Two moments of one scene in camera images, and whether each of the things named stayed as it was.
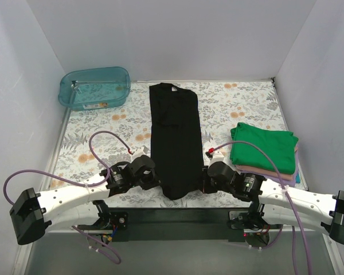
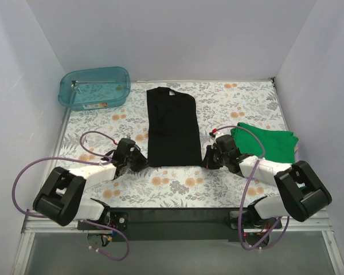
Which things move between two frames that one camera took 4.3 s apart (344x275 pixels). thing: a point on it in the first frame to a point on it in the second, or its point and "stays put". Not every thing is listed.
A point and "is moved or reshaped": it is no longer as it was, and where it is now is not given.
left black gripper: (153, 181) to (138, 160)
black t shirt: (176, 150) is moved or reshaped
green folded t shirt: (279, 145) stays put
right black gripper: (206, 183) to (212, 158)
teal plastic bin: (94, 88) stays put
